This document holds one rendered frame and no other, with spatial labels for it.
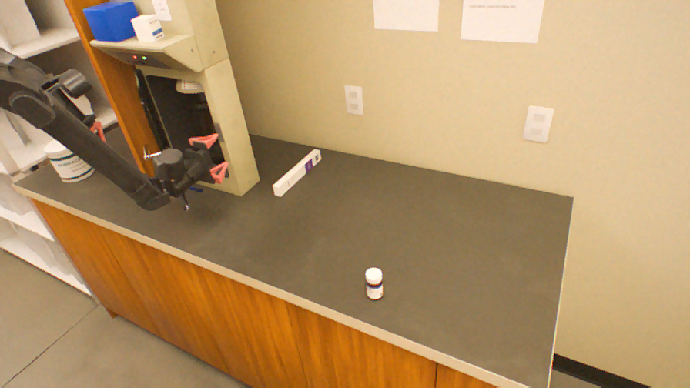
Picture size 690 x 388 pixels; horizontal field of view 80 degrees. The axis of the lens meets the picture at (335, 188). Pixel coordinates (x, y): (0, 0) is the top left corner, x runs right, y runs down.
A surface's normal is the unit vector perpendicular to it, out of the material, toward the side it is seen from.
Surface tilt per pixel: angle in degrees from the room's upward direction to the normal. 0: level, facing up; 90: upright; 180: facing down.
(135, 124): 90
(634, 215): 90
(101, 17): 90
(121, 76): 90
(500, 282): 0
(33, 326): 0
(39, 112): 103
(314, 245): 0
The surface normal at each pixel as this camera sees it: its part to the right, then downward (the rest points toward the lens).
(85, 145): 0.66, 0.56
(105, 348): -0.10, -0.80
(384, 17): -0.47, 0.55
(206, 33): 0.87, 0.21
